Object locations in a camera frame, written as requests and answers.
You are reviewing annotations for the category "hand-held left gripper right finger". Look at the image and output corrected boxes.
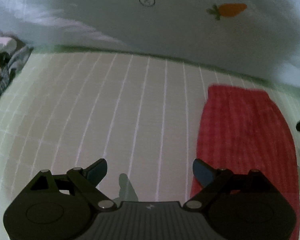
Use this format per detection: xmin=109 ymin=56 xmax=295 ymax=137
xmin=184 ymin=158 xmax=271 ymax=212

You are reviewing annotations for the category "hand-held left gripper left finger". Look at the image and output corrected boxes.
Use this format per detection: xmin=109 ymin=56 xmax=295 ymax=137
xmin=27 ymin=158 xmax=118 ymax=212

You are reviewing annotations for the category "red checked garment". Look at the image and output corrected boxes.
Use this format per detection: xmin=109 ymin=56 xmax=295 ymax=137
xmin=189 ymin=84 xmax=300 ymax=240

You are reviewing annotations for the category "green grid bed sheet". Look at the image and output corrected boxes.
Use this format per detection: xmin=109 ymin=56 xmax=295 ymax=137
xmin=0 ymin=45 xmax=300 ymax=240

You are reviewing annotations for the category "dark green plaid shirt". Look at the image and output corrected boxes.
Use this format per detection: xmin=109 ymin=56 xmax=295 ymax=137
xmin=0 ymin=45 xmax=33 ymax=99

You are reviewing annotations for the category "carrot print light quilt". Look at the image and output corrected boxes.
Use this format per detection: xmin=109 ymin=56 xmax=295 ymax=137
xmin=0 ymin=0 xmax=300 ymax=90

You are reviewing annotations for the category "pale white garment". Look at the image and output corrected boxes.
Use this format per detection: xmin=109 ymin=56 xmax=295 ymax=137
xmin=0 ymin=33 xmax=18 ymax=56

